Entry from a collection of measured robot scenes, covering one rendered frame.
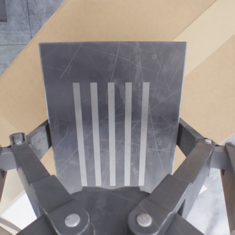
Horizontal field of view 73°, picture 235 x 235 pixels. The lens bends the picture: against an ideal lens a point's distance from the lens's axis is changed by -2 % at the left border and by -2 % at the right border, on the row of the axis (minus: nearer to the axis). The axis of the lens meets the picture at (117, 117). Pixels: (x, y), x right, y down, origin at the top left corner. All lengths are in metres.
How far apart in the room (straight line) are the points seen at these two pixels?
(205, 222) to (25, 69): 1.91
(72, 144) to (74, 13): 0.17
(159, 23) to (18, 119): 0.25
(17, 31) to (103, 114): 1.19
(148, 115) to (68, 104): 0.08
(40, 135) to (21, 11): 1.18
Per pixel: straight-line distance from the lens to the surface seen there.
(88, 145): 0.17
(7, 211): 0.86
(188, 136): 0.17
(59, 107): 0.17
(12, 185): 0.86
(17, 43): 1.31
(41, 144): 0.17
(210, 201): 1.82
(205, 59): 0.27
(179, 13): 0.26
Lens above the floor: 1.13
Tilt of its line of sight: 72 degrees down
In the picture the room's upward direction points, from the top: 179 degrees clockwise
